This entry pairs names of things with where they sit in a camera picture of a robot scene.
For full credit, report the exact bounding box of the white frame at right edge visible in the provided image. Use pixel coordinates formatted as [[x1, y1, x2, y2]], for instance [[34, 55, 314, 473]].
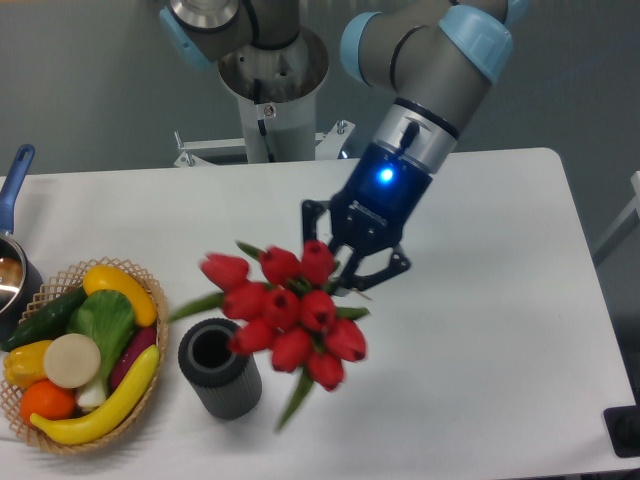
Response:
[[592, 171, 639, 268]]

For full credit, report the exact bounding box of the orange fruit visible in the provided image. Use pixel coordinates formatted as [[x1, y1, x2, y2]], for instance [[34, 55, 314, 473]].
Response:
[[20, 380, 76, 425]]

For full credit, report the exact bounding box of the black device at table edge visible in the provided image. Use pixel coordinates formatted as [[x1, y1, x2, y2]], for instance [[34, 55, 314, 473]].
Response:
[[603, 405, 639, 458]]

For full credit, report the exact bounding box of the blue handled saucepan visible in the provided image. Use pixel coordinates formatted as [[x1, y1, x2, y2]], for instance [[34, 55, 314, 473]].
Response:
[[1, 144, 43, 341]]

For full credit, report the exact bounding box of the yellow bell pepper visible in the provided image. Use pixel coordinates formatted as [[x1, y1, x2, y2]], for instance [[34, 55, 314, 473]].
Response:
[[3, 340, 53, 389]]

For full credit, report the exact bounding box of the green bok choy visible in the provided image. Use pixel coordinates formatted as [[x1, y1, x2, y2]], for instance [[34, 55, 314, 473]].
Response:
[[66, 290, 135, 412]]

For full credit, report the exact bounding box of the yellow banana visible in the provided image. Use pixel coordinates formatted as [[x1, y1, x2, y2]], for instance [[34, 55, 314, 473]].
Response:
[[30, 345, 160, 445]]

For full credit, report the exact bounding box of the green cucumber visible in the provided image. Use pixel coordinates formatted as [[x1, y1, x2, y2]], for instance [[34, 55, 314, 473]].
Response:
[[1, 288, 87, 352]]

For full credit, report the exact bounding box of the beige round slice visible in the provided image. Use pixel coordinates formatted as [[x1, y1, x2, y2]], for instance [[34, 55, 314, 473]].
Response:
[[43, 333, 101, 389]]

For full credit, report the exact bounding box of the red tulip bouquet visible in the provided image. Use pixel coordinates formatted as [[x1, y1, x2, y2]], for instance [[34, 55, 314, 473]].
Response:
[[170, 240, 369, 430]]

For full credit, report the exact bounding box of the purple sweet potato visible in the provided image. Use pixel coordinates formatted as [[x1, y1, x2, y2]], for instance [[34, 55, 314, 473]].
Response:
[[109, 326, 156, 392]]

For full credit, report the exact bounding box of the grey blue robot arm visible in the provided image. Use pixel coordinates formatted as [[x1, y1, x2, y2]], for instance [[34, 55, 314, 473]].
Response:
[[159, 1, 527, 295]]

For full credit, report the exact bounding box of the dark grey ribbed vase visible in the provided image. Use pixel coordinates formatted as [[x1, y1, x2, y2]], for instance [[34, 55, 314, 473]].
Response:
[[178, 318, 262, 420]]

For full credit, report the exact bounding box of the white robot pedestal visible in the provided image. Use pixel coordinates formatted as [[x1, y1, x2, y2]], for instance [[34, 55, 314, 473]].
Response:
[[174, 27, 355, 167]]

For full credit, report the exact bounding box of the yellow squash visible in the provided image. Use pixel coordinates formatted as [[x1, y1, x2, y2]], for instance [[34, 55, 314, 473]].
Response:
[[82, 264, 157, 327]]

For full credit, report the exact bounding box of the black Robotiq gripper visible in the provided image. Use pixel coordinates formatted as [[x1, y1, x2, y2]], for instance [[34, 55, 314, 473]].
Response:
[[301, 143, 432, 295]]

